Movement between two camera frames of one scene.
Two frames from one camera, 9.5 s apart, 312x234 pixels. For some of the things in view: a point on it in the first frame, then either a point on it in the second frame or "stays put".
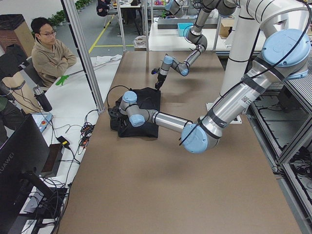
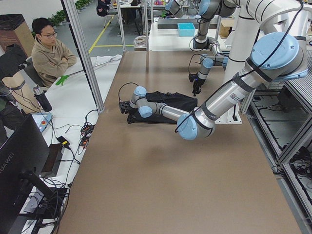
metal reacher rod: x=62 y=80 stays put
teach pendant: x=42 y=120 stays put
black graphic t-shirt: x=149 y=98 → x=174 y=99
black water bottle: x=42 y=98 stays put
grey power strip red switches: x=86 y=131 stays put
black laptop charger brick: x=64 y=141 stays put
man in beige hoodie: x=50 y=57 stays put
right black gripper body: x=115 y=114 → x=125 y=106
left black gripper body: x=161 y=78 → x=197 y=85
